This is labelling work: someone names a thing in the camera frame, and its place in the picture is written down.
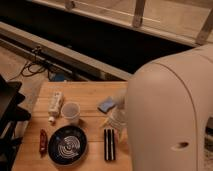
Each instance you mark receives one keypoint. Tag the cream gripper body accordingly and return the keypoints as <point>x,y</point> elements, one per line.
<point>117,118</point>

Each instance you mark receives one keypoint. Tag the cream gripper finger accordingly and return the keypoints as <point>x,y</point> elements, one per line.
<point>120,135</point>
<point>105,123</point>

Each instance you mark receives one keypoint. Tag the black white striped eraser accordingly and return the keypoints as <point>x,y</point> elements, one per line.
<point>109,145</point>

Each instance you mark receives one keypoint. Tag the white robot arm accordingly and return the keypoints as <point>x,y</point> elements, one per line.
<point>165,109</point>

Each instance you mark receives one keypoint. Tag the white ceramic cup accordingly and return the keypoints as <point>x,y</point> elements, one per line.
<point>71,112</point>

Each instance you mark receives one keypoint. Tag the blue sponge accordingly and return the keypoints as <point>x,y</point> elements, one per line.
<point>106,105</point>

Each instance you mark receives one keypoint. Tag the black patterned plate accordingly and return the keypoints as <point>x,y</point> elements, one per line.
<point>67,145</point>

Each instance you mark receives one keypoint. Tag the white tube bottle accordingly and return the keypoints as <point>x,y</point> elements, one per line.
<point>55,106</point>

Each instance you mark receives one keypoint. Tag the blue floor object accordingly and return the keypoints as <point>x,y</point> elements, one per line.
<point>57,78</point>

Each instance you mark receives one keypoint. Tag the red pocket knife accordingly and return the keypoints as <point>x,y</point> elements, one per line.
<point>43,142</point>

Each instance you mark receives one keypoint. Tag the black chair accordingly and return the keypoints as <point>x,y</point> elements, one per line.
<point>10,114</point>

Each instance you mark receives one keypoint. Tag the wooden beam rail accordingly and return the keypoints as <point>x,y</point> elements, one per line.
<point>66,55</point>

